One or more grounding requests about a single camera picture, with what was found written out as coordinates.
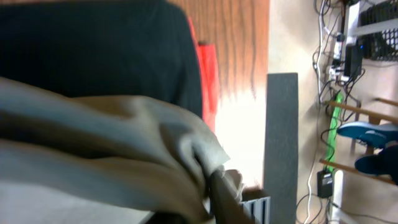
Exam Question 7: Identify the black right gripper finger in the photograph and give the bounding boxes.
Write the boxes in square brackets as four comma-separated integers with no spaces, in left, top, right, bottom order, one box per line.
[209,170,256,224]

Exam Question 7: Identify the khaki beige shorts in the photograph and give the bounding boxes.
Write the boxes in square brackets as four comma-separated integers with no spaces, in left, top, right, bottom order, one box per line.
[1,78,241,223]

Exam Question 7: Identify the black power adapter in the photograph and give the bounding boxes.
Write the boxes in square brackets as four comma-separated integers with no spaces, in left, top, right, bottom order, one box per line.
[317,170,333,198]

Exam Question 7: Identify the green power strip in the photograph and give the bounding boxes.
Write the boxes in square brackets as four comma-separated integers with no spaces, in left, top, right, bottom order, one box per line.
[321,105,342,162]

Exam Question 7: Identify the red garment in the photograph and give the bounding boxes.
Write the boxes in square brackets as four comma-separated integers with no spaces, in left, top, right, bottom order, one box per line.
[188,17,220,133]

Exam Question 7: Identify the blue shoe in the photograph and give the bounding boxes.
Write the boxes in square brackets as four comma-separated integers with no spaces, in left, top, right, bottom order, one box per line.
[336,121,397,148]

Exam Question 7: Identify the black t-shirt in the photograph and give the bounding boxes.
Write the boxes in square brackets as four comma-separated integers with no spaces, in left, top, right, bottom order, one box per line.
[1,1,202,116]

